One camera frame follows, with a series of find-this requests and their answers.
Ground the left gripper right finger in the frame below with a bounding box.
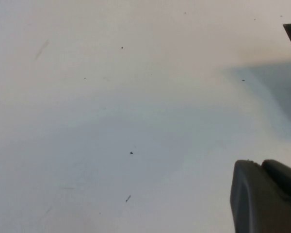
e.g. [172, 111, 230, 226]
[261, 159, 291, 211]

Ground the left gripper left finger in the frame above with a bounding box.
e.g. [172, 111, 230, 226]
[230, 159, 291, 233]

